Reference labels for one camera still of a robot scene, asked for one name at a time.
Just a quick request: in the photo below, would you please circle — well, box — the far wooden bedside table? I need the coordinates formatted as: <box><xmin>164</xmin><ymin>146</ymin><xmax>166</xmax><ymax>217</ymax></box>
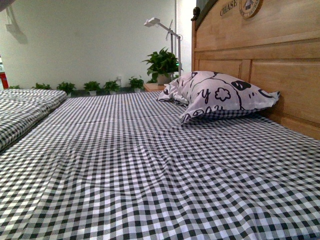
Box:
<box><xmin>143</xmin><ymin>83</ymin><xmax>166</xmax><ymax>92</ymax></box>

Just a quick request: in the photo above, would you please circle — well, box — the small potted plant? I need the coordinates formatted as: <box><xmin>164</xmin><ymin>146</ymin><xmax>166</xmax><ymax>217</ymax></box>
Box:
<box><xmin>56</xmin><ymin>81</ymin><xmax>76</xmax><ymax>98</ymax></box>
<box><xmin>103</xmin><ymin>80</ymin><xmax>121</xmax><ymax>95</ymax></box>
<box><xmin>8</xmin><ymin>85</ymin><xmax>21</xmax><ymax>89</ymax></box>
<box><xmin>129</xmin><ymin>76</ymin><xmax>144</xmax><ymax>93</ymax></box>
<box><xmin>32</xmin><ymin>82</ymin><xmax>52</xmax><ymax>90</ymax></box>
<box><xmin>84</xmin><ymin>81</ymin><xmax>101</xmax><ymax>96</ymax></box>

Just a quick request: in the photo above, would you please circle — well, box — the white cartoon print pillow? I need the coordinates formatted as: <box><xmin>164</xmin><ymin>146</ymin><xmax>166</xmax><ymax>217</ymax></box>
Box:
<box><xmin>157</xmin><ymin>71</ymin><xmax>280</xmax><ymax>124</ymax></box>

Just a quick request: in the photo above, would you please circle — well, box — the large potted green plant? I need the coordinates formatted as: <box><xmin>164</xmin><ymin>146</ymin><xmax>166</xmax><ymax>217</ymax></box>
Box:
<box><xmin>143</xmin><ymin>47</ymin><xmax>179</xmax><ymax>85</ymax></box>

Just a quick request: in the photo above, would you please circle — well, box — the black white checkered bed sheet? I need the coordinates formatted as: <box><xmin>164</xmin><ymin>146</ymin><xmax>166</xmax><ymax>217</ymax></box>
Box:
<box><xmin>0</xmin><ymin>92</ymin><xmax>320</xmax><ymax>240</ymax></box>

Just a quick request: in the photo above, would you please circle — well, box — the white floor lamp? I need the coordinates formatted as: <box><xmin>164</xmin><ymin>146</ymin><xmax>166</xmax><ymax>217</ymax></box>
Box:
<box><xmin>144</xmin><ymin>17</ymin><xmax>182</xmax><ymax>77</ymax></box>

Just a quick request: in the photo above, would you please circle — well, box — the wooden bed headboard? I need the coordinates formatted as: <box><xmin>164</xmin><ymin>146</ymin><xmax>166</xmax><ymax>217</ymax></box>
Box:
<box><xmin>191</xmin><ymin>0</ymin><xmax>320</xmax><ymax>139</ymax></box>

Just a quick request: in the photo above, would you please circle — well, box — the folded checkered quilt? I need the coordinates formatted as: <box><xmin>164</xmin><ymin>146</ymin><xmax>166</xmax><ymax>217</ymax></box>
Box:
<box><xmin>0</xmin><ymin>89</ymin><xmax>67</xmax><ymax>150</ymax></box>

